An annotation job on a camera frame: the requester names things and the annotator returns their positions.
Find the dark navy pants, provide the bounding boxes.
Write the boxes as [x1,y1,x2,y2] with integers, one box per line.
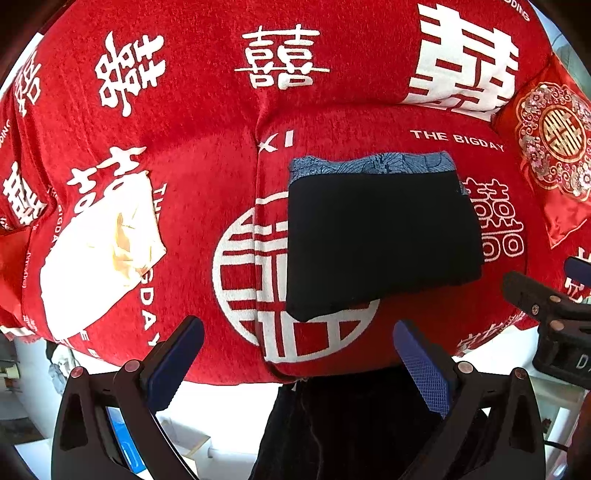
[285,151,485,323]

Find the person's right forearm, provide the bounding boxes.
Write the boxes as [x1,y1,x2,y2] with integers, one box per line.
[570,397,591,480]

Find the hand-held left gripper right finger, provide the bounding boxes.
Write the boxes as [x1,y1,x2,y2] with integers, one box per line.
[392,319,548,480]

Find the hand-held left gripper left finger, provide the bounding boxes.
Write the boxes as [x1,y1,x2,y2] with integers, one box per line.
[51,315,206,480]

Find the red satin embroidered cushion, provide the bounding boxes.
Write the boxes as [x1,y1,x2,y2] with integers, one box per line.
[492,53,591,250]

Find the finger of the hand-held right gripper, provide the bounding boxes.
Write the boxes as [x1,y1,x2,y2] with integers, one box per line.
[502,271,573,330]
[564,255,591,282]

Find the red printed blanket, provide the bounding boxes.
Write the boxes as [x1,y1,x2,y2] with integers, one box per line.
[0,0,591,386]

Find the white cream cloth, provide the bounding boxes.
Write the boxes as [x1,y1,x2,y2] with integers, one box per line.
[39,173,167,342]

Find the white cardboard box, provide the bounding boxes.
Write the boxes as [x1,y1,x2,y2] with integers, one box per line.
[178,434,213,467]

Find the person's dark clothing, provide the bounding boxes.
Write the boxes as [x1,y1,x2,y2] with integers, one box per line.
[252,364,490,480]

